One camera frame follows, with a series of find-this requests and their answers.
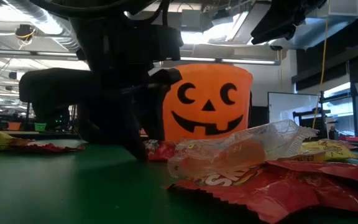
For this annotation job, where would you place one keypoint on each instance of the small orange bin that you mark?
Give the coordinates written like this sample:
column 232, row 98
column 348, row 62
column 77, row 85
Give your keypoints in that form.
column 14, row 126

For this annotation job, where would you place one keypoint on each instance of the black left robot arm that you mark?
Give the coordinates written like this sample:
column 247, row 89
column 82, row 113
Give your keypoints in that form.
column 51, row 93

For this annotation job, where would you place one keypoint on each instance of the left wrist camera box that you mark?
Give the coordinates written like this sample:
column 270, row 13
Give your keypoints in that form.
column 160, row 42

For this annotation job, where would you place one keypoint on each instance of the black monitor screen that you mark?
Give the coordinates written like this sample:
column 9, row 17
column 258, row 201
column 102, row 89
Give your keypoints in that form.
column 258, row 116

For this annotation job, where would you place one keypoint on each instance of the orange pumpkin bucket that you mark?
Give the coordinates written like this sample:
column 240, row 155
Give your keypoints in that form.
column 210, row 81

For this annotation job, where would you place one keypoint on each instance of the white board panel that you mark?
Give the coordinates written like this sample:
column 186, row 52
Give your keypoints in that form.
column 294, row 104

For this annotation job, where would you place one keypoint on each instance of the red Skittles candy packet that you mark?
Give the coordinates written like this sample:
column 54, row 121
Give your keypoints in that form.
column 48, row 148
column 162, row 151
column 337, row 172
column 275, row 199

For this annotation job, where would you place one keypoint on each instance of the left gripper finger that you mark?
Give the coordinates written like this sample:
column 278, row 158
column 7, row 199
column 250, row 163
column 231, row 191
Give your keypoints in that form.
column 155, row 109
column 117, row 121

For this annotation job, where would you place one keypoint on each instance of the long tube ceiling light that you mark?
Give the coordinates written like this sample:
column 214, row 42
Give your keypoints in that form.
column 247, row 61

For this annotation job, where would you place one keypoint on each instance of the clear gummy candy bag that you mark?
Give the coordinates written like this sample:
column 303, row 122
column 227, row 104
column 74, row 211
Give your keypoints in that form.
column 228, row 152

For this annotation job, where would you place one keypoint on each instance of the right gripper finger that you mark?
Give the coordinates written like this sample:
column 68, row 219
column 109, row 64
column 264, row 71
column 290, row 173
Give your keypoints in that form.
column 272, row 34

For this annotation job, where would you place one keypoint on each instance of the green table mat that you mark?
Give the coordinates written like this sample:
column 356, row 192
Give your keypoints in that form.
column 73, row 186

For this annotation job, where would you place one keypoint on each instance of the small green bin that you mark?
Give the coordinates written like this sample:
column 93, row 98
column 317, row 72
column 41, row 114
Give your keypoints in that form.
column 40, row 127

